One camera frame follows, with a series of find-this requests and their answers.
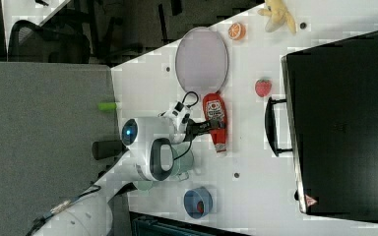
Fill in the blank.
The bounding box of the red ketchup bottle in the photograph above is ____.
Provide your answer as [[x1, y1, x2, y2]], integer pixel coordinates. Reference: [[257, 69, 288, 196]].
[[202, 92, 228, 154]]

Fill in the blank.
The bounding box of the black toaster oven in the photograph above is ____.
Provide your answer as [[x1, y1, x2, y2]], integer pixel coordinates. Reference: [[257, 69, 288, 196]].
[[281, 30, 378, 223]]

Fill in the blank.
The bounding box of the green mug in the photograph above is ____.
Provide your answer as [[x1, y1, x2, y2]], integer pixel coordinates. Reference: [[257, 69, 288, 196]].
[[170, 144, 194, 181]]

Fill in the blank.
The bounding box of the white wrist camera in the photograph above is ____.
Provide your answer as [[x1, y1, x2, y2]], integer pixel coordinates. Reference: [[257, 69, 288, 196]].
[[159, 101, 191, 134]]

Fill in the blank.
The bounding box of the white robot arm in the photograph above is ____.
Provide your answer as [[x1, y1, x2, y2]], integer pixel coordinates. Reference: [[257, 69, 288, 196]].
[[26, 117, 225, 236]]

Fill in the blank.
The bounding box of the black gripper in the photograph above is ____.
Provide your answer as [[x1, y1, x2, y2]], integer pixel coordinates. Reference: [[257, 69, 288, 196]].
[[184, 119, 226, 142]]

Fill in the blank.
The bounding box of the grey round plate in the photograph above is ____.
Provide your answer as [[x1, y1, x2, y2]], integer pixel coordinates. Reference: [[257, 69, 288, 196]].
[[175, 27, 228, 98]]

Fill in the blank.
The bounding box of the blue bowl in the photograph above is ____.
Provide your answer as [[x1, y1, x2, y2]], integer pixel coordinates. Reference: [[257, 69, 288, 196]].
[[183, 187, 213, 219]]

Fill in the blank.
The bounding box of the green plastic strainer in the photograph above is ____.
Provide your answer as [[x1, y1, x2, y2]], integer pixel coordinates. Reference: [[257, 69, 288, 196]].
[[133, 181, 154, 191]]

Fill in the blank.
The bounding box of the red strawberry toy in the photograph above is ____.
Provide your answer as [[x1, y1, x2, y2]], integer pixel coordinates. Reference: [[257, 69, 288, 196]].
[[255, 79, 272, 97]]

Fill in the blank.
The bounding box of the black camera cable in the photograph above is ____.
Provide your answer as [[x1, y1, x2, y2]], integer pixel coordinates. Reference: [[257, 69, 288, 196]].
[[172, 90, 201, 161]]

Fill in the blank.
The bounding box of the yellow banana toy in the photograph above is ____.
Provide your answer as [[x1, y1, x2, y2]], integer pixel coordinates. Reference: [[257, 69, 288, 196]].
[[257, 0, 296, 34]]

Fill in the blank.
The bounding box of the small red toy in bowl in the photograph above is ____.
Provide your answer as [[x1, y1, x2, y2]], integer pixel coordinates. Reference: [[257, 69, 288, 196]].
[[196, 202, 204, 213]]

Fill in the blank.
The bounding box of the black office chair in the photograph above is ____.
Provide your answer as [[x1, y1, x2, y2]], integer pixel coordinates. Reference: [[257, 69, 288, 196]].
[[8, 20, 91, 64]]

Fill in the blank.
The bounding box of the orange slice toy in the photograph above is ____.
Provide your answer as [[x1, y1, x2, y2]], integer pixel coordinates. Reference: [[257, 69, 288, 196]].
[[227, 23, 246, 40]]

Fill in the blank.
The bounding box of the green toy vegetable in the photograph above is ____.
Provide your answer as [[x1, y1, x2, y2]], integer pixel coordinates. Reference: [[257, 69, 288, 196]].
[[97, 102, 119, 111]]

